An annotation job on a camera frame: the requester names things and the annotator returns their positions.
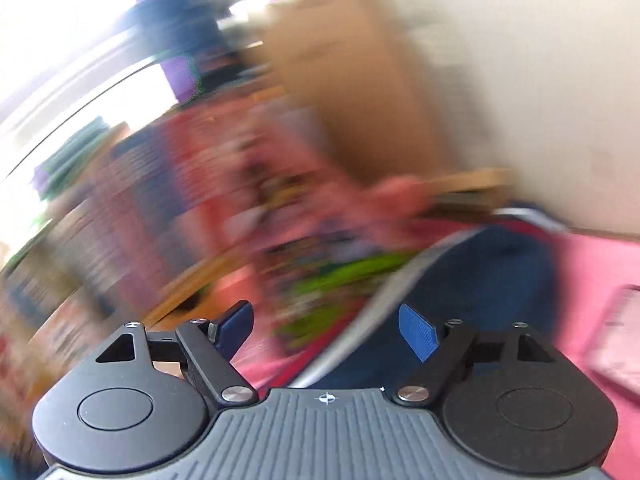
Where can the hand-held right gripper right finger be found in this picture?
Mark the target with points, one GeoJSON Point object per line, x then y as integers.
{"type": "Point", "coordinates": [417, 332]}

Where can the pink rabbit print blanket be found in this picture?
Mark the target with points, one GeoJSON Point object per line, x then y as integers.
{"type": "Point", "coordinates": [590, 270]}

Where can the white and navy jacket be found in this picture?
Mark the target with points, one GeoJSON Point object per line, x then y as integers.
{"type": "Point", "coordinates": [475, 280]}

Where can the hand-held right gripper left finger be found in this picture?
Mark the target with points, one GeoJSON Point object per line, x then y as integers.
{"type": "Point", "coordinates": [235, 322]}

